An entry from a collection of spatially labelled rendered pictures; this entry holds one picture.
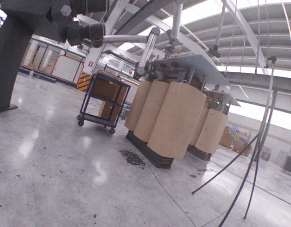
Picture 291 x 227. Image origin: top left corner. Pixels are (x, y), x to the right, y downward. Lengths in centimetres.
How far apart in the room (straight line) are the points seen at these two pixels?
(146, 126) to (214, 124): 171
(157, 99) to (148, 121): 33
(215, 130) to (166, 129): 177
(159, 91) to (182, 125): 61
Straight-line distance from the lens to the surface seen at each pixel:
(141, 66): 186
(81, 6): 136
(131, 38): 228
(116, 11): 1400
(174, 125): 158
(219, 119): 321
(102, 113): 305
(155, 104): 193
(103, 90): 234
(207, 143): 318
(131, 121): 234
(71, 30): 197
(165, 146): 162
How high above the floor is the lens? 67
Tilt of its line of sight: 3 degrees down
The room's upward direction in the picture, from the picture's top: 21 degrees clockwise
